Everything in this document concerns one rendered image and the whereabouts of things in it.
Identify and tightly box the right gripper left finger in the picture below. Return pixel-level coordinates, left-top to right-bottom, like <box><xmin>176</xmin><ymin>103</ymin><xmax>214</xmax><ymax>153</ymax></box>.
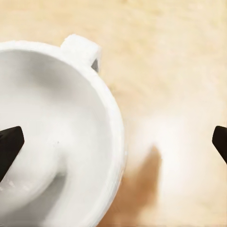
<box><xmin>0</xmin><ymin>126</ymin><xmax>25</xmax><ymax>182</ymax></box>

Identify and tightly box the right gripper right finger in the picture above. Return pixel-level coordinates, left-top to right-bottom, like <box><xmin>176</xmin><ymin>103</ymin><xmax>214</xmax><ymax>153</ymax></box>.
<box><xmin>212</xmin><ymin>126</ymin><xmax>227</xmax><ymax>164</ymax></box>

